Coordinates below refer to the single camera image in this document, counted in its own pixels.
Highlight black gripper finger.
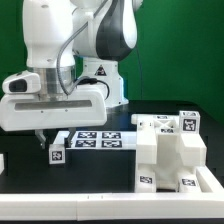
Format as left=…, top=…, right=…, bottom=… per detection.
left=64, top=127, right=76, bottom=148
left=35, top=130, right=46, bottom=149

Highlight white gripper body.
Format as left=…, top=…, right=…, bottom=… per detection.
left=0, top=85, right=107, bottom=131

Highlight long white chair back part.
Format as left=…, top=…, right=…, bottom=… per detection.
left=131, top=114, right=157, bottom=164

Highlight white chair seat part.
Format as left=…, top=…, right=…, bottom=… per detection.
left=134, top=134, right=201, bottom=193

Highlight small white tagged cube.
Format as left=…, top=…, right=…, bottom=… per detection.
left=179, top=111, right=200, bottom=134

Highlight white tagged chair part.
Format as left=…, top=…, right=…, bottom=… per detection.
left=153, top=114, right=207, bottom=168

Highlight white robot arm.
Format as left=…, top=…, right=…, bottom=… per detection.
left=0, top=0, right=143, bottom=143

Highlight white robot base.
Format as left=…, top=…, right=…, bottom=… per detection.
left=82, top=57, right=128, bottom=108

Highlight paper sheet with tags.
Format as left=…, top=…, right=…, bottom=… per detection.
left=50, top=129, right=138, bottom=151

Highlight white part at left edge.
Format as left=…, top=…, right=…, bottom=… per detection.
left=0, top=154, right=4, bottom=175

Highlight white L-shaped fence frame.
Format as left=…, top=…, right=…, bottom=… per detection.
left=0, top=167, right=224, bottom=221

